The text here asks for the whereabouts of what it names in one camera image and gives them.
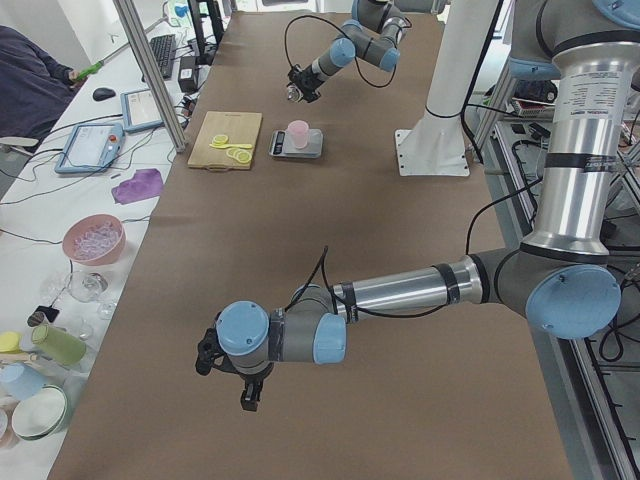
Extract blue cup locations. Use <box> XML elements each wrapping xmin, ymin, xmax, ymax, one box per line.
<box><xmin>1</xmin><ymin>363</ymin><xmax>47</xmax><ymax>401</ymax></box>

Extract pink plastic cup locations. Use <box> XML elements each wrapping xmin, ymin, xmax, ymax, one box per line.
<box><xmin>287</xmin><ymin>120</ymin><xmax>309</xmax><ymax>149</ymax></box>

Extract glass sauce bottle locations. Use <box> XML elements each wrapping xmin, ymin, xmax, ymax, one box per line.
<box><xmin>286</xmin><ymin>84</ymin><xmax>303</xmax><ymax>103</ymax></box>

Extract far teach pendant tablet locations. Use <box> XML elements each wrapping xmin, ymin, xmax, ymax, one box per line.
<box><xmin>120</xmin><ymin>89</ymin><xmax>164</xmax><ymax>134</ymax></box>

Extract grey kitchen scale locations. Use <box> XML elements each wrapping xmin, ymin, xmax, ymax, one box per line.
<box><xmin>268</xmin><ymin>128</ymin><xmax>325</xmax><ymax>161</ymax></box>

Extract green cup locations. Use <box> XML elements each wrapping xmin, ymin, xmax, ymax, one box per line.
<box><xmin>31</xmin><ymin>324</ymin><xmax>87</xmax><ymax>366</ymax></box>

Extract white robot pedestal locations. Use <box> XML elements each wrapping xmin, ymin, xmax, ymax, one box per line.
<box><xmin>395</xmin><ymin>0</ymin><xmax>502</xmax><ymax>177</ymax></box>

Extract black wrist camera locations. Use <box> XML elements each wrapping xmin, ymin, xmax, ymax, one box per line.
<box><xmin>195</xmin><ymin>318</ymin><xmax>226</xmax><ymax>376</ymax></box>

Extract aluminium frame post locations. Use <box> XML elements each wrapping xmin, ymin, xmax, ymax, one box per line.
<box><xmin>113</xmin><ymin>0</ymin><xmax>186</xmax><ymax>153</ymax></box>

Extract yellow plastic knife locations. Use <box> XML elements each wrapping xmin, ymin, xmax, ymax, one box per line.
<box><xmin>209</xmin><ymin>143</ymin><xmax>253</xmax><ymax>149</ymax></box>

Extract white green bowl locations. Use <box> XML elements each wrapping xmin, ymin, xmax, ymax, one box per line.
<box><xmin>11</xmin><ymin>385</ymin><xmax>70</xmax><ymax>441</ymax></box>

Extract black computer mouse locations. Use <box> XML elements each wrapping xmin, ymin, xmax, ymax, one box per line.
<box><xmin>92</xmin><ymin>87</ymin><xmax>116</xmax><ymax>102</ymax></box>

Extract black keyboard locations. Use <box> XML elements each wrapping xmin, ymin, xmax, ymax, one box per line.
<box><xmin>149</xmin><ymin>34</ymin><xmax>176</xmax><ymax>79</ymax></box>

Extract near teach pendant tablet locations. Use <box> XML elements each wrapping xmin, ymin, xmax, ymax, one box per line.
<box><xmin>54</xmin><ymin>123</ymin><xmax>124</xmax><ymax>175</ymax></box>

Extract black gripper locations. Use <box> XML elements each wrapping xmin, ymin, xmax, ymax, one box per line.
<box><xmin>231</xmin><ymin>361</ymin><xmax>274</xmax><ymax>411</ymax></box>
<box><xmin>288</xmin><ymin>64</ymin><xmax>324</xmax><ymax>103</ymax></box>

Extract black power adapter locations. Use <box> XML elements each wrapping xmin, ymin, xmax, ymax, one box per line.
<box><xmin>178</xmin><ymin>56</ymin><xmax>199</xmax><ymax>94</ymax></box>

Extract purple cloth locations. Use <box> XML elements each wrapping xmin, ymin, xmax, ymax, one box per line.
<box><xmin>111</xmin><ymin>168</ymin><xmax>164</xmax><ymax>205</ymax></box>

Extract green handled tool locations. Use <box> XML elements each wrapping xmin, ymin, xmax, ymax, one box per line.
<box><xmin>72</xmin><ymin>35</ymin><xmax>129</xmax><ymax>85</ymax></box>

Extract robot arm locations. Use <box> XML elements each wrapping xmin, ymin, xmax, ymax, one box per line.
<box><xmin>286</xmin><ymin>1</ymin><xmax>412</xmax><ymax>103</ymax></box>
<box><xmin>196</xmin><ymin>1</ymin><xmax>639</xmax><ymax>411</ymax></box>

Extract teach pendant tablet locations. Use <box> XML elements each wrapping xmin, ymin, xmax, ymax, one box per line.
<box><xmin>120</xmin><ymin>89</ymin><xmax>164</xmax><ymax>134</ymax></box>
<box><xmin>54</xmin><ymin>123</ymin><xmax>124</xmax><ymax>175</ymax></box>

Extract lemon slice far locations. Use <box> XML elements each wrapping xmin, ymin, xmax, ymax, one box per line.
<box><xmin>211</xmin><ymin>134</ymin><xmax>229</xmax><ymax>143</ymax></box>

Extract lemon slice near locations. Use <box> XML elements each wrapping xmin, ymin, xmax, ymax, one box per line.
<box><xmin>226</xmin><ymin>147</ymin><xmax>253</xmax><ymax>165</ymax></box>

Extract bamboo cutting board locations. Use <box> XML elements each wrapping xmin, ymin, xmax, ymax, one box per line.
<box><xmin>187</xmin><ymin>111</ymin><xmax>262</xmax><ymax>171</ymax></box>

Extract wine glass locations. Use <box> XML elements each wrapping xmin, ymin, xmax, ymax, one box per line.
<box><xmin>65</xmin><ymin>271</ymin><xmax>108</xmax><ymax>303</ymax></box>

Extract seated person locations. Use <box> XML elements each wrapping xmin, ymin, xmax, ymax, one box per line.
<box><xmin>1</xmin><ymin>26</ymin><xmax>78</xmax><ymax>141</ymax></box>

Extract pink bowl with ice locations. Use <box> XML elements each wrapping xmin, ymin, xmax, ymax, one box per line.
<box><xmin>62</xmin><ymin>214</ymin><xmax>126</xmax><ymax>266</ymax></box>

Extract lemon slice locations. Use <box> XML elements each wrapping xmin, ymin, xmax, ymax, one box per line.
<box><xmin>211</xmin><ymin>134</ymin><xmax>229</xmax><ymax>143</ymax></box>
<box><xmin>226</xmin><ymin>147</ymin><xmax>253</xmax><ymax>165</ymax></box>

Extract yellow cup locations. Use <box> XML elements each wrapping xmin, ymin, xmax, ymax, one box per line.
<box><xmin>0</xmin><ymin>331</ymin><xmax>21</xmax><ymax>354</ymax></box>

